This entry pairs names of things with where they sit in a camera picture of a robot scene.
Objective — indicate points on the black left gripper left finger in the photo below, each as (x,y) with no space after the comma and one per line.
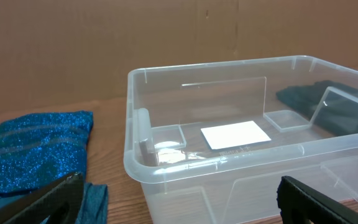
(58,202)

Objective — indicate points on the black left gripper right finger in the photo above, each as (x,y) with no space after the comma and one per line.
(301,204)

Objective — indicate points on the blue sparkly garment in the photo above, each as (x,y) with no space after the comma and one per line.
(39,148)

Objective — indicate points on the black garment large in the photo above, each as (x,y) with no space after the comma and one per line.
(334,105)

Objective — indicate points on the white paper label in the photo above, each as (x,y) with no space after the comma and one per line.
(232,135)

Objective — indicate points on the clear plastic storage bin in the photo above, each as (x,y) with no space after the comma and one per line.
(185,181)

